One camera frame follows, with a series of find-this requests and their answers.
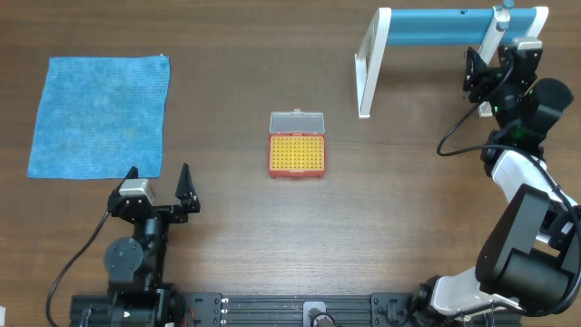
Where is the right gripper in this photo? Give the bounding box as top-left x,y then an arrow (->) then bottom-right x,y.
462,45 -> 544,104

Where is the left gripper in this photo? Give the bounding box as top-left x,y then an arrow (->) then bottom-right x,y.
107,162 -> 202,224

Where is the white and blue stand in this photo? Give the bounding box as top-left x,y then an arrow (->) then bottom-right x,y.
354,5 -> 549,120

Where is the blue cloth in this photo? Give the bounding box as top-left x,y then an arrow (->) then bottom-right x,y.
26,54 -> 172,180

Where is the red and yellow tip box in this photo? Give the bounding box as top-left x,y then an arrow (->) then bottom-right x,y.
268,107 -> 327,180

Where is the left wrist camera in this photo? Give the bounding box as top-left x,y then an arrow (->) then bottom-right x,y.
117,178 -> 157,206

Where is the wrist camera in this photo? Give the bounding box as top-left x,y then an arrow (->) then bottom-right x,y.
117,178 -> 157,206
510,36 -> 544,52

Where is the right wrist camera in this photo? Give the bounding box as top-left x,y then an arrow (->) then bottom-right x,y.
510,36 -> 544,52

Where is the mounting rail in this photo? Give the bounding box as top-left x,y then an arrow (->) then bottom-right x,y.
70,292 -> 523,327

